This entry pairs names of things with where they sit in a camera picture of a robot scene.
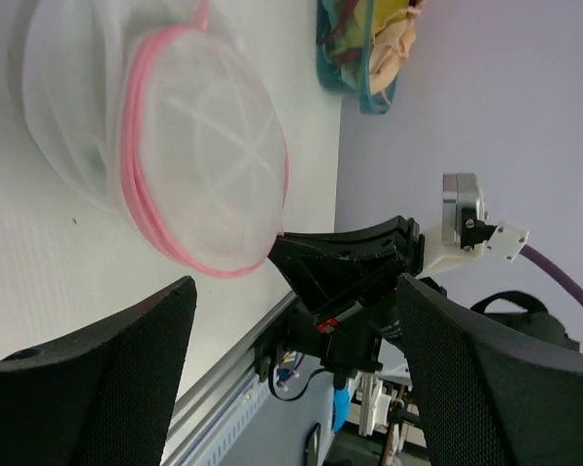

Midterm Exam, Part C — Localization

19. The white mesh bag pink trim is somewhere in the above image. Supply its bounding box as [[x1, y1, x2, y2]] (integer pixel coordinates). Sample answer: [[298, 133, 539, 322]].
[[22, 1, 289, 278]]

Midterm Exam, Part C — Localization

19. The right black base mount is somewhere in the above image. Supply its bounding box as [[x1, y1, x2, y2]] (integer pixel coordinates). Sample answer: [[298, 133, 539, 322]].
[[254, 318, 326, 403]]

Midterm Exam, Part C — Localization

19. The peach padded bra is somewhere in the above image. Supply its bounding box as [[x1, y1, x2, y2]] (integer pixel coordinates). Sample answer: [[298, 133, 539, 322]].
[[368, 1, 426, 97]]

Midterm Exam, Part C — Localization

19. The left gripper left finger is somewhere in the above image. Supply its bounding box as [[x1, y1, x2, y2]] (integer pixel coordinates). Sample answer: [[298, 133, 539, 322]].
[[0, 277, 196, 465]]

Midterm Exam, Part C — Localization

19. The yellow bra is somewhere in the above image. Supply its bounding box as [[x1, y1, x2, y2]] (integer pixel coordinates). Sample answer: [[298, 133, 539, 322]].
[[333, 0, 415, 54]]

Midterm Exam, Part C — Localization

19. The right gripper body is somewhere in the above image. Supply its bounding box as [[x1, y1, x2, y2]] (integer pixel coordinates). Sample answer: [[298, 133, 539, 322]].
[[291, 217, 425, 373]]

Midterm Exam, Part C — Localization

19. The aluminium mounting rail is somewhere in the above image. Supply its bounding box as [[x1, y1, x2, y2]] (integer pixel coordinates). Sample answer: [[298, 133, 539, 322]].
[[161, 292, 294, 465]]

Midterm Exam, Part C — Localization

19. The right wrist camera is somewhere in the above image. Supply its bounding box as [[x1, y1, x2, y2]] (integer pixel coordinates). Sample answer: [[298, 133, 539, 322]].
[[418, 173, 530, 278]]

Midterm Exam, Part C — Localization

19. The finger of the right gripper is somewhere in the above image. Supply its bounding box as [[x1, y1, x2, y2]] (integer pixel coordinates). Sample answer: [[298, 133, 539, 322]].
[[269, 242, 398, 316], [274, 216, 408, 261]]

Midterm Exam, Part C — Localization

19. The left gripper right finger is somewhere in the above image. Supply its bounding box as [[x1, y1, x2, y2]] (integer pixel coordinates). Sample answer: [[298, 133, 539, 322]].
[[396, 275, 583, 465]]

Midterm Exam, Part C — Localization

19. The teal plastic basket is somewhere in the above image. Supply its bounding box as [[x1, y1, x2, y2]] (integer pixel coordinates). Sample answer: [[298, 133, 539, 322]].
[[316, 1, 396, 115]]

